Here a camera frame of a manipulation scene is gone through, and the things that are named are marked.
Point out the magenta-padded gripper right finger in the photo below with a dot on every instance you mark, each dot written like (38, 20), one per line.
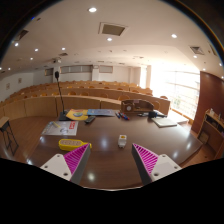
(146, 157)

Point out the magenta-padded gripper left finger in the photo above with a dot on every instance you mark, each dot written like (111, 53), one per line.
(76, 157)

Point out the white charger block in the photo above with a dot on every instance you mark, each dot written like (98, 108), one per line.
(122, 141)

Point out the white magazine with red print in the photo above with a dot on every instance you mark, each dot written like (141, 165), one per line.
(60, 128)

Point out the white notebook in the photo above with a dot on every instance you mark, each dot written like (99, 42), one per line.
(164, 122)

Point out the black remote control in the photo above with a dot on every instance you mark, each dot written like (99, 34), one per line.
(90, 119)

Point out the yellow booklet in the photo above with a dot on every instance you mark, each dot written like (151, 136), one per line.
(76, 115)

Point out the black gooseneck desk microphone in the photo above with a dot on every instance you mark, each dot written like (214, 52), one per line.
(63, 116)

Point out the red marker pen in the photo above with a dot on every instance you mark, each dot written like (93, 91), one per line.
(125, 116)

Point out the blue marker pen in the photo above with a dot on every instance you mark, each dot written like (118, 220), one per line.
(117, 115)

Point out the blue booklet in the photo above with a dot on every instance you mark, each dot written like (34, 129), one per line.
(101, 112)

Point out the wooden lecture hall seats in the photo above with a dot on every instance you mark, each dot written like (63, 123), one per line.
(36, 106)

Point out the wooden shelf unit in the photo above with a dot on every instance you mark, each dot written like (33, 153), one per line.
(211, 130)

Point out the black-legged side stand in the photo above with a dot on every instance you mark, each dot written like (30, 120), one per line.
(8, 136)

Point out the small ceiling air vent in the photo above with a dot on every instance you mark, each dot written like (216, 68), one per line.
(197, 50)

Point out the large ceiling air vent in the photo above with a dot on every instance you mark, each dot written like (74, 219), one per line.
(112, 29)

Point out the round ceiling lights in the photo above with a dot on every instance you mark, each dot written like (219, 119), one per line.
(92, 9)

